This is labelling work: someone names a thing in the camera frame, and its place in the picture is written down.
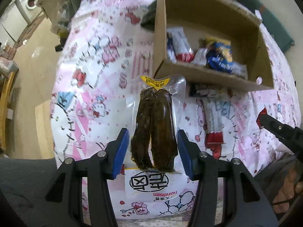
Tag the white red wafer bar packet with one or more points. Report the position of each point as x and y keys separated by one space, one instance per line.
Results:
x=180 y=44

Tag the teal cushion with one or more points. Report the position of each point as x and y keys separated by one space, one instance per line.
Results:
x=271 y=22

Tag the white nutrition label packet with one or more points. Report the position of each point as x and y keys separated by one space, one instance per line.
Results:
x=240 y=70

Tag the beige wafer biscuit packet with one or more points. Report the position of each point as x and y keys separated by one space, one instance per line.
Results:
x=200 y=57

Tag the blue white snack packet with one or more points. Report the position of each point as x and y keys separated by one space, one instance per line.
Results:
x=171 y=55

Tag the operator hand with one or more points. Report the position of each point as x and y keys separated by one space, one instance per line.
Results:
x=287 y=192

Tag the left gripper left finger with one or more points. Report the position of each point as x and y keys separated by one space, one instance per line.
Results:
x=63 y=198

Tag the dark sausage vacuum pack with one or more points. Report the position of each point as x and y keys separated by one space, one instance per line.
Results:
x=153 y=167

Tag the white washing machine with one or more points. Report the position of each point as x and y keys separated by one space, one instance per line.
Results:
x=28 y=9

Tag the pink cartoon bed sheet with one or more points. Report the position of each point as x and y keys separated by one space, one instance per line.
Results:
x=110 y=44

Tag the blue yellow bear chips bag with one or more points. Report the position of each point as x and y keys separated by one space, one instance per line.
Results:
x=219 y=56

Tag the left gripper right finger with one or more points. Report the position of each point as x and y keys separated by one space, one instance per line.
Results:
x=244 y=203

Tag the brown cardboard box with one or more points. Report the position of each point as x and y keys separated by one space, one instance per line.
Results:
x=201 y=19

